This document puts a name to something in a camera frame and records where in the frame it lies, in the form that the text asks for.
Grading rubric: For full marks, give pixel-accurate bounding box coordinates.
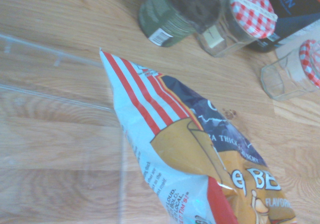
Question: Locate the black Vega protein tub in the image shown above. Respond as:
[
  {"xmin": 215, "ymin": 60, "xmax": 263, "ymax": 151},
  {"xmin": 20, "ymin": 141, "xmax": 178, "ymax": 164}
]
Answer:
[{"xmin": 246, "ymin": 0, "xmax": 320, "ymax": 53}]

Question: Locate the striped chip bag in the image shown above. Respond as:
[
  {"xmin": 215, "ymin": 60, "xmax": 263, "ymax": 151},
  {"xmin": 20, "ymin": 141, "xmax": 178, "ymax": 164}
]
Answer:
[{"xmin": 99, "ymin": 48, "xmax": 298, "ymax": 224}]

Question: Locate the green glass jar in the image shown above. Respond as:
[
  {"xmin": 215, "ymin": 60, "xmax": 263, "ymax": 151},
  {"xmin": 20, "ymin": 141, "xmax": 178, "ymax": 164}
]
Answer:
[{"xmin": 138, "ymin": 0, "xmax": 222, "ymax": 48}]

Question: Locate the clear rectangular plastic container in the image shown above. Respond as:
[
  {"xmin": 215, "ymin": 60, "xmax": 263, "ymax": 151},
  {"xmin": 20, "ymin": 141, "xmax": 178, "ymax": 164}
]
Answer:
[{"xmin": 0, "ymin": 32, "xmax": 126, "ymax": 224}]

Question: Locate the glass jar red checked lid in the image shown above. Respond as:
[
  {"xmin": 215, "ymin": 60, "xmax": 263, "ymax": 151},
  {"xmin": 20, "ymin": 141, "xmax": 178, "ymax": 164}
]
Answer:
[
  {"xmin": 260, "ymin": 39, "xmax": 320, "ymax": 102},
  {"xmin": 196, "ymin": 0, "xmax": 279, "ymax": 58}
]

